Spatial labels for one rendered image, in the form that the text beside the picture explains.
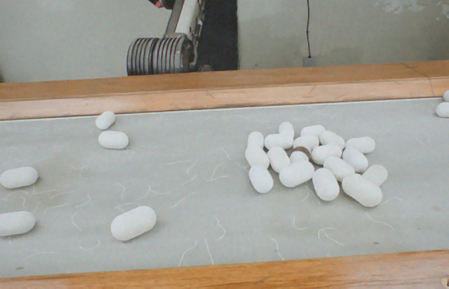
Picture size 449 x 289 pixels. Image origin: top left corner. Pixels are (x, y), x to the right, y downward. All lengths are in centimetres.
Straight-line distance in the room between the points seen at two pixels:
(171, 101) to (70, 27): 213
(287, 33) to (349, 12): 45
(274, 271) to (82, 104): 40
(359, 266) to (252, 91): 33
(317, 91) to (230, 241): 32
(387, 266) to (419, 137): 25
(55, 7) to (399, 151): 242
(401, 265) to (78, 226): 25
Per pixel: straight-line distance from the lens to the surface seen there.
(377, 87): 56
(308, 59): 247
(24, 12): 270
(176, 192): 32
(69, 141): 46
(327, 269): 23
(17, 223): 32
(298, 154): 34
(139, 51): 72
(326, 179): 30
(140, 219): 27
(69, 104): 54
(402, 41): 275
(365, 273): 23
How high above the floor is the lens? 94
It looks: 30 degrees down
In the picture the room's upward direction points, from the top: 2 degrees counter-clockwise
